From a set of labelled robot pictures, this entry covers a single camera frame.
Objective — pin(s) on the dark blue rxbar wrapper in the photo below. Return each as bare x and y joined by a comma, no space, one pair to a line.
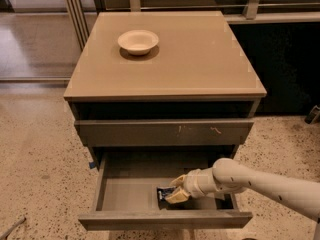
164,192

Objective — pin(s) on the dark object on floor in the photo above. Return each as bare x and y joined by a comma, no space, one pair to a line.
313,115

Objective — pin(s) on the closed top drawer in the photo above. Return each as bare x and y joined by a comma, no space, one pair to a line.
157,133

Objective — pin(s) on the white ceramic bowl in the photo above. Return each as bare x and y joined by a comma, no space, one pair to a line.
138,42

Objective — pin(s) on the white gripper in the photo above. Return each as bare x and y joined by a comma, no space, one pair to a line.
191,183

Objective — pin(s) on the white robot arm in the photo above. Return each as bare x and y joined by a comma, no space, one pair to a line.
229,176

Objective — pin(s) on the grey drawer cabinet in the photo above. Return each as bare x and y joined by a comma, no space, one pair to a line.
198,70

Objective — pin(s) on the metal rod on floor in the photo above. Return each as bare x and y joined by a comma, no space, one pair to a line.
4,235

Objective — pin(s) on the blue tape piece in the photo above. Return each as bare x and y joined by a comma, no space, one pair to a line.
92,165

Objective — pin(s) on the open middle drawer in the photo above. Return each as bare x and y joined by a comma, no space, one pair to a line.
126,196

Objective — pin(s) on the wooden counter with metal legs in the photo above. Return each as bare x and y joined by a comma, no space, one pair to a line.
200,0

